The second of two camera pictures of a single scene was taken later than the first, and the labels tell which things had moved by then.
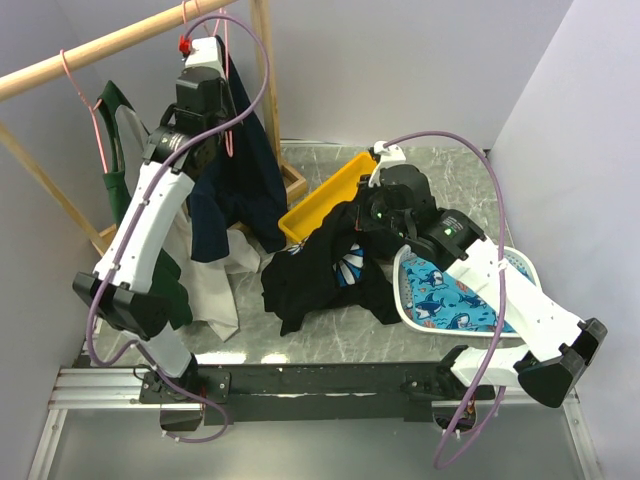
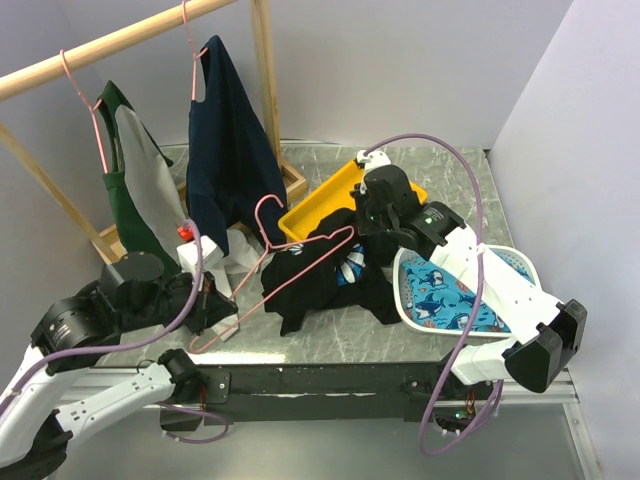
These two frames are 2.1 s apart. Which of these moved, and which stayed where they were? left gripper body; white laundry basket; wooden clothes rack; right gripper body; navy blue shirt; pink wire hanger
Moved: pink wire hanger; left gripper body
Stayed: navy blue shirt; wooden clothes rack; right gripper body; white laundry basket
